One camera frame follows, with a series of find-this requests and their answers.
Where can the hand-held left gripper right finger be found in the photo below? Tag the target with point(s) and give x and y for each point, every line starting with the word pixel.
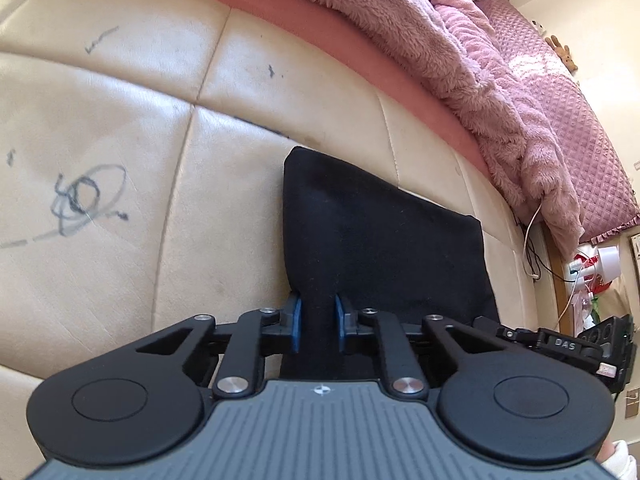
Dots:
pixel 339 322

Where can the white cloth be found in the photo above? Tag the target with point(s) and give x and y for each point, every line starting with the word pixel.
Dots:
pixel 622 460

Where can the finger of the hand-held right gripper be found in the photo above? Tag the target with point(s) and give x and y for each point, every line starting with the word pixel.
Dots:
pixel 507 335

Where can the wall socket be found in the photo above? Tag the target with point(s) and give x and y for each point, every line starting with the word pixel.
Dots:
pixel 634 402

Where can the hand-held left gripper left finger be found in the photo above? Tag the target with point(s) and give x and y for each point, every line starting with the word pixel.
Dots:
pixel 296 325

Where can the black pants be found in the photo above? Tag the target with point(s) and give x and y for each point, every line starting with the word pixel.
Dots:
pixel 380 240

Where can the pink fluffy blanket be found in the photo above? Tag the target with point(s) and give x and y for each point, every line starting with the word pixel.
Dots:
pixel 450 70

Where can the salmon pink bed sheet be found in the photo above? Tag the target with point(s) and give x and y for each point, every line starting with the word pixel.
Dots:
pixel 350 50

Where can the brown teddy bear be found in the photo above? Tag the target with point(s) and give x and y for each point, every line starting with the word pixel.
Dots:
pixel 562 52

